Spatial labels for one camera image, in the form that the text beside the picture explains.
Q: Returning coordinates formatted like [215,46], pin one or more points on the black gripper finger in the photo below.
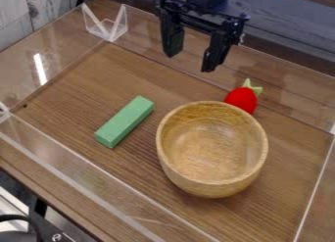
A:
[223,38]
[172,33]

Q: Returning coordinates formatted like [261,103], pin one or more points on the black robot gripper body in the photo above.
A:
[200,13]

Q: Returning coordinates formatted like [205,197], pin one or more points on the red plush strawberry toy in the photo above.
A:
[244,96]

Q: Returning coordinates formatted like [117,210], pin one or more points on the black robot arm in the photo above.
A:
[208,16]

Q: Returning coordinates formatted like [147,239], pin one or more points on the wooden bowl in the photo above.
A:
[212,148]

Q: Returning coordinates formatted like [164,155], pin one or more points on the green rectangular block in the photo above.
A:
[116,128]

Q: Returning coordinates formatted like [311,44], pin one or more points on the clear acrylic tray walls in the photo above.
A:
[153,153]

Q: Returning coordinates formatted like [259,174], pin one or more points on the clear acrylic corner bracket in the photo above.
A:
[105,29]

